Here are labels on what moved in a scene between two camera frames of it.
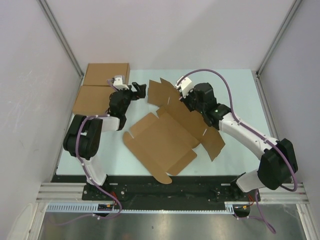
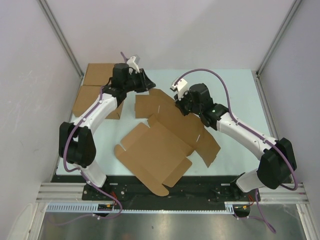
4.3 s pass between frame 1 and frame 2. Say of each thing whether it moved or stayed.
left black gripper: moved
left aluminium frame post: stayed
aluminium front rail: stayed
